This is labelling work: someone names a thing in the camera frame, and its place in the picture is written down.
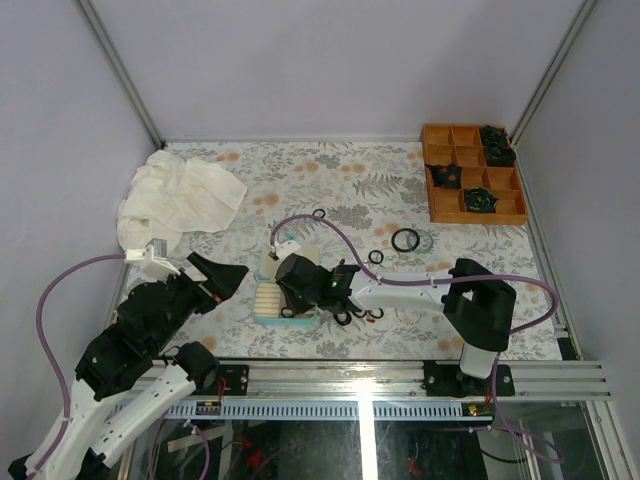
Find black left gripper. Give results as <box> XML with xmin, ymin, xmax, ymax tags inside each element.
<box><xmin>153</xmin><ymin>253</ymin><xmax>251</xmax><ymax>354</ymax></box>

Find black hair tie double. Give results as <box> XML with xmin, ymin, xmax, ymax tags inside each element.
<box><xmin>280</xmin><ymin>307</ymin><xmax>296</xmax><ymax>318</ymax></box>

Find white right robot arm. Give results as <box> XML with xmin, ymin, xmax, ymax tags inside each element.
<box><xmin>275</xmin><ymin>254</ymin><xmax>516</xmax><ymax>395</ymax></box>

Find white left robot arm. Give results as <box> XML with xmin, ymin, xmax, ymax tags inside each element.
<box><xmin>8</xmin><ymin>246</ymin><xmax>249</xmax><ymax>479</ymax></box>

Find teal jewelry box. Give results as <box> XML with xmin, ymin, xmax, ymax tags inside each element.
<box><xmin>252</xmin><ymin>234</ymin><xmax>320</xmax><ymax>327</ymax></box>

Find white crumpled cloth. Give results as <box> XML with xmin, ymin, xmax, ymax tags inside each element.
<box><xmin>116</xmin><ymin>150</ymin><xmax>248</xmax><ymax>252</ymax></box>

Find floral table mat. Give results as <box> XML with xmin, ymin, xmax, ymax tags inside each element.
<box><xmin>166</xmin><ymin>142</ymin><xmax>561</xmax><ymax>360</ymax></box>

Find large black bangle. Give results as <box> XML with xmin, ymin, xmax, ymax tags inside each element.
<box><xmin>391</xmin><ymin>228</ymin><xmax>421</xmax><ymax>253</ymax></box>

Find green jade bangle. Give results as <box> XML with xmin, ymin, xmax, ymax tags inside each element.
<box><xmin>405</xmin><ymin>229</ymin><xmax>435</xmax><ymax>254</ymax></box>

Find black orange scrunchie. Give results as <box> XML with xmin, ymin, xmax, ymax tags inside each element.
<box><xmin>426</xmin><ymin>163</ymin><xmax>462</xmax><ymax>189</ymax></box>

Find black green scrunchie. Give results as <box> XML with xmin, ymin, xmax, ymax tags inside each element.
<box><xmin>463</xmin><ymin>187</ymin><xmax>499</xmax><ymax>214</ymax></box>

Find wooden compartment tray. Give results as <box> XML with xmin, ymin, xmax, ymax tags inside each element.
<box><xmin>421</xmin><ymin>124</ymin><xmax>528</xmax><ymax>226</ymax></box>

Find black scrunchie top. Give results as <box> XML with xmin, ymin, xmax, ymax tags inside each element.
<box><xmin>479</xmin><ymin>125</ymin><xmax>510</xmax><ymax>148</ymax></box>

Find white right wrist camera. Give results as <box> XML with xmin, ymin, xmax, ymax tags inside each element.
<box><xmin>268</xmin><ymin>240</ymin><xmax>303</xmax><ymax>262</ymax></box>

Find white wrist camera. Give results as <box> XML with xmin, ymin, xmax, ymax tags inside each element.
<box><xmin>268</xmin><ymin>240</ymin><xmax>303</xmax><ymax>262</ymax></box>
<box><xmin>125</xmin><ymin>238</ymin><xmax>180</xmax><ymax>281</ymax></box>

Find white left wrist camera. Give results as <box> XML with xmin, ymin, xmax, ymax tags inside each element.
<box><xmin>125</xmin><ymin>238</ymin><xmax>180</xmax><ymax>281</ymax></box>

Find aluminium rail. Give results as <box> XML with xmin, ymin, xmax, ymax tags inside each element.
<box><xmin>74</xmin><ymin>357</ymin><xmax>614</xmax><ymax>401</ymax></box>

